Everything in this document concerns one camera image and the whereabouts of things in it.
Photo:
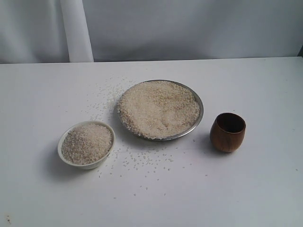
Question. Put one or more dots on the rice in white bowl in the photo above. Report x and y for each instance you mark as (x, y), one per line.
(87, 144)

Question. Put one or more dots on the white ceramic bowl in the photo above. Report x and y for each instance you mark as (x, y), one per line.
(88, 166)

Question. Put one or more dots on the spilled rice grains on table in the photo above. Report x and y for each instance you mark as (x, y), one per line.
(136, 167)

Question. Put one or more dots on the brown wooden cup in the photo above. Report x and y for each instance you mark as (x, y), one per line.
(227, 132)

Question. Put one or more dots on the round steel plate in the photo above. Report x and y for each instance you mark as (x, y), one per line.
(200, 113)

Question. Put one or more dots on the rice on steel plate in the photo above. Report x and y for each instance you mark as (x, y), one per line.
(158, 111)

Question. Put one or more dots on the white backdrop curtain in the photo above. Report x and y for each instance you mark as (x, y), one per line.
(45, 31)

